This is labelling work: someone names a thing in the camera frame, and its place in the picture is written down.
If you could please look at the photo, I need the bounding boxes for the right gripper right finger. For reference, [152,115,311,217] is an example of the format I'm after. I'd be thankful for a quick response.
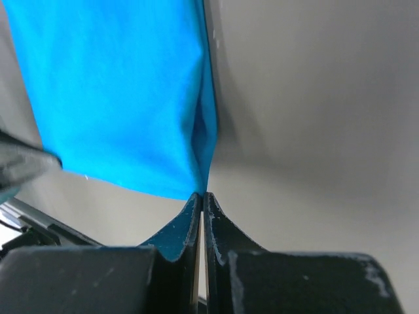
[203,193,403,313]

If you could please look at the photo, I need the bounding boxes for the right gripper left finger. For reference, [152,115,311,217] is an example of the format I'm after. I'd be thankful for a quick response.
[1,194,200,313]

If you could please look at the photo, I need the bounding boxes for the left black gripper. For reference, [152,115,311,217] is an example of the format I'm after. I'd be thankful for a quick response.
[1,130,62,196]

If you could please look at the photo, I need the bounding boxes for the blue t shirt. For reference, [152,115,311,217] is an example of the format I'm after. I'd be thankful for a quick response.
[3,1,217,200]

